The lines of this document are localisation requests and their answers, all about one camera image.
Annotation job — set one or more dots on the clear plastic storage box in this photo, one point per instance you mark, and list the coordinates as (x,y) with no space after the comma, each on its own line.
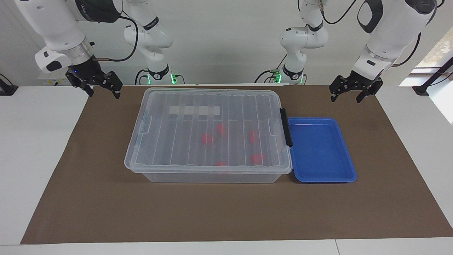
(212,177)

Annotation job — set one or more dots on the white power box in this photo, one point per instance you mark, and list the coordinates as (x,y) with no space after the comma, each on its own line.
(49,79)

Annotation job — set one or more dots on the red block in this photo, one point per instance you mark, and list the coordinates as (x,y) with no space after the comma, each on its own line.
(221,129)
(252,136)
(258,158)
(207,139)
(220,164)

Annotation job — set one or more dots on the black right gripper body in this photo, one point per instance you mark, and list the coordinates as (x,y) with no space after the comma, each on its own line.
(88,72)

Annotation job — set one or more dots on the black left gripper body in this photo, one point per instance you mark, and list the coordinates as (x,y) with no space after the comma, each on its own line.
(357,82)

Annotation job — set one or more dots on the black clamp stand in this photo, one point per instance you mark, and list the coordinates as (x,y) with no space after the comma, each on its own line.
(421,90)

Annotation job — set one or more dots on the clear ribbed plastic lid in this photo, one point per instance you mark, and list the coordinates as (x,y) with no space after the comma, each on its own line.
(159,141)

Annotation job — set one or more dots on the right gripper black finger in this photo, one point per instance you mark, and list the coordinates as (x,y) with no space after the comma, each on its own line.
(90,91)
(116,94)

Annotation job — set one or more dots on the blue plastic tray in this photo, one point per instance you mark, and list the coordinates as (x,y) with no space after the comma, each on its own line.
(320,152)

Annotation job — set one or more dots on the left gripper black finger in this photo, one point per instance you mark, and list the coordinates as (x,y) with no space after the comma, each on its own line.
(333,97)
(360,97)

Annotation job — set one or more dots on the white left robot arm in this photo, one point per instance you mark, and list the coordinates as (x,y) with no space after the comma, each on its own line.
(389,32)

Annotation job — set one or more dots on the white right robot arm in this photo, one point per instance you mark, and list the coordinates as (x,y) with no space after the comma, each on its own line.
(60,28)

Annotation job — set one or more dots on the brown table mat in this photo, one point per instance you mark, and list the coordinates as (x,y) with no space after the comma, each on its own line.
(106,212)

